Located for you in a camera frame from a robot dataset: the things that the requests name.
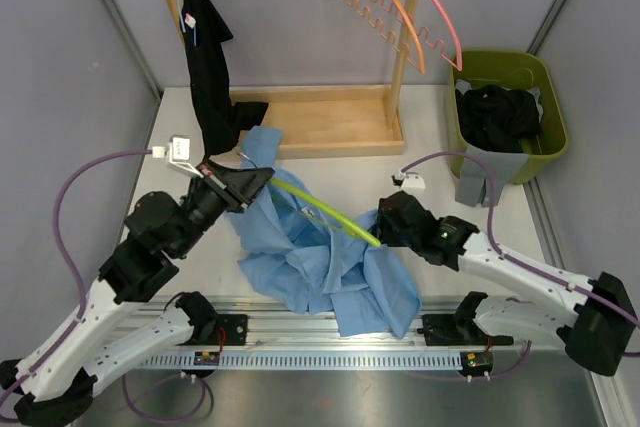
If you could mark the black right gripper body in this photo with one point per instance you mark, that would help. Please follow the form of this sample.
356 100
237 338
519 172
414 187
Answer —
387 233

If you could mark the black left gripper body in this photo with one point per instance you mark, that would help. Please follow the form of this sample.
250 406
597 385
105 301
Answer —
207 199

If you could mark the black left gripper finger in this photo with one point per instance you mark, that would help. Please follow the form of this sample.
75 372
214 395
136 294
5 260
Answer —
246 182
238 201

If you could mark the grey shirt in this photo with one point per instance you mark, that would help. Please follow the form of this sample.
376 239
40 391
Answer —
484 174

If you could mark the light blue shirt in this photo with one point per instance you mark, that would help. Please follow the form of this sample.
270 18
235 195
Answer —
368 289

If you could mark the black long-sleeve shirt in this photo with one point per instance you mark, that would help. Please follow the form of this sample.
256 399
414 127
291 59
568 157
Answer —
497 119

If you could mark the pink wavy hanger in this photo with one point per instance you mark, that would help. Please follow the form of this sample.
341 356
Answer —
439 44

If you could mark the orange wooden hanger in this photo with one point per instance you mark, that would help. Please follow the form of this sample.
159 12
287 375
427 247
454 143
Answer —
393 22

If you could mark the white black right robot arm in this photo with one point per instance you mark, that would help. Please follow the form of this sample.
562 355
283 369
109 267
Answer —
592 320

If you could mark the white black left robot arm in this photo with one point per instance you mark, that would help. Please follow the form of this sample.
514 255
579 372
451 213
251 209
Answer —
59 381

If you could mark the black t-shirt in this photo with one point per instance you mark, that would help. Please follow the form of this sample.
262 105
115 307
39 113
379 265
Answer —
220 119

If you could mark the light blue hanger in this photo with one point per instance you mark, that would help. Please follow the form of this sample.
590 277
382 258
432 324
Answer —
186 25

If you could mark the wooden clothes rack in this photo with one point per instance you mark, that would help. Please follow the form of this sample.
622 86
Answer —
342 121

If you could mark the green plastic basket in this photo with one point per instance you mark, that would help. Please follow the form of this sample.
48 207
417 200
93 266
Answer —
512 70

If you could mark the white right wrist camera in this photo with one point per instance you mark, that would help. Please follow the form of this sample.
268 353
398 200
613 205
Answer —
408 182

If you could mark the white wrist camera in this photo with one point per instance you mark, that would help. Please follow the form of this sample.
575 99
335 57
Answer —
408 182
176 153

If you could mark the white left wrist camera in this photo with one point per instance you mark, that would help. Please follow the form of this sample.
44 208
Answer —
176 153

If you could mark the aluminium rail frame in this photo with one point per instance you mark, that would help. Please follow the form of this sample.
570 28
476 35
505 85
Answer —
317 260

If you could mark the white slotted cable duct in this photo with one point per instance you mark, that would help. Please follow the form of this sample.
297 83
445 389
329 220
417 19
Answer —
282 360

